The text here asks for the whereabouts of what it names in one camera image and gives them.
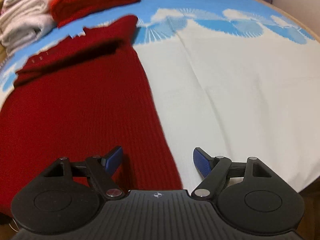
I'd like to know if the dark red knit sweater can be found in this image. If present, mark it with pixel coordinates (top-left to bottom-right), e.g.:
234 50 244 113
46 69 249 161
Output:
1 15 182 215

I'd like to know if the blue white patterned bedsheet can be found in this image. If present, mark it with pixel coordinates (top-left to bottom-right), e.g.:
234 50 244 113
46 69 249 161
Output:
1 0 319 191

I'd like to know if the folded white fleece blanket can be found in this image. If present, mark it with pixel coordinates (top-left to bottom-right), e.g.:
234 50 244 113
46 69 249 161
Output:
1 0 56 56

